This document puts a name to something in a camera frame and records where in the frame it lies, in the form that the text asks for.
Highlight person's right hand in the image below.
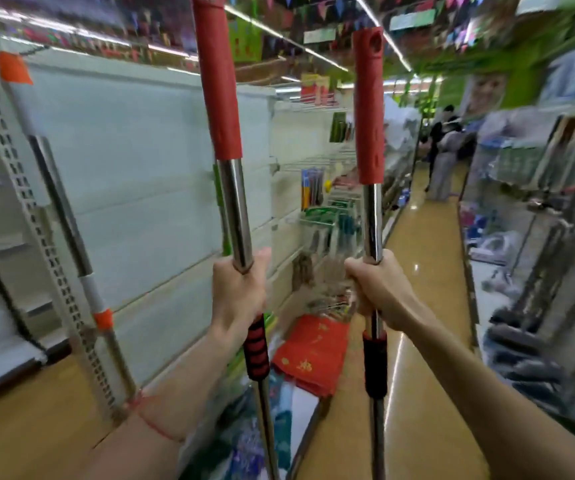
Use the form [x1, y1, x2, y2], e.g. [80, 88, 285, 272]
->
[344, 250, 421, 333]

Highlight person's left hand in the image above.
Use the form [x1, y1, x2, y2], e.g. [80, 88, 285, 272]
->
[211, 247, 272, 341]

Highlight steel mop pole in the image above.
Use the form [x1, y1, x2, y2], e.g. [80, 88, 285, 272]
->
[191, 0, 281, 480]
[352, 27, 389, 480]

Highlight person's left forearm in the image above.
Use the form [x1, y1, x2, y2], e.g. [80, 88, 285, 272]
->
[80, 315, 259, 480]

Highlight person's right forearm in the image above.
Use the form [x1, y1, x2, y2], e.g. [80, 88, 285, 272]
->
[402, 304, 575, 480]

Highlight green hanging hanger pack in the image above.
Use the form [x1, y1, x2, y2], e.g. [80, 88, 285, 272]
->
[302, 207, 342, 228]

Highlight stack of red packets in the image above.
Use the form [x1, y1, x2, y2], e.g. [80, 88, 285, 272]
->
[271, 315, 351, 398]

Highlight hanging colourful tool packets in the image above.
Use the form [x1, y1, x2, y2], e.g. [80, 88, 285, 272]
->
[300, 167, 326, 211]

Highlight white shelving unit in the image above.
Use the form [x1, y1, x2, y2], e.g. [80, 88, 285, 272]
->
[0, 35, 279, 413]

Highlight green hanging packet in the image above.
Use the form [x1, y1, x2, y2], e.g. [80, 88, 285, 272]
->
[330, 112, 354, 144]

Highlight pile of blue patterned packets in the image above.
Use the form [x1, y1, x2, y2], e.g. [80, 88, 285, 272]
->
[182, 370, 296, 480]

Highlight rack of mops and brooms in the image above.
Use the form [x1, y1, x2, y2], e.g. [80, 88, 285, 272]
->
[459, 102, 575, 438]

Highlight steel pole with orange band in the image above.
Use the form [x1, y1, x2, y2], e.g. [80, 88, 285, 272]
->
[27, 135, 138, 403]

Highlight green hanging banner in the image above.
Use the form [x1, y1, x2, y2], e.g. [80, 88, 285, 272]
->
[228, 17, 263, 64]

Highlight ceiling light strip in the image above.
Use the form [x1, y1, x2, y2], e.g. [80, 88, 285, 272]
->
[354, 0, 414, 74]
[221, 4, 349, 73]

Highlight white hanging sign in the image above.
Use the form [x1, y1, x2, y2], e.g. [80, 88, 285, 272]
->
[303, 27, 337, 45]

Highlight pale green hanging sign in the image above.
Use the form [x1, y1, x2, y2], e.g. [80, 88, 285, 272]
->
[390, 9, 437, 32]

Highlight orange paper tag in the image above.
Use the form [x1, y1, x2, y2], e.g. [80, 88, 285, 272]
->
[0, 51, 34, 86]

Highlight red string bracelet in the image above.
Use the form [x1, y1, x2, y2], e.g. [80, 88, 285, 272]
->
[127, 392, 186, 443]

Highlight string of coloured bunting flags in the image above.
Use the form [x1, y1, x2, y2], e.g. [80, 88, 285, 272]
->
[266, 0, 488, 21]

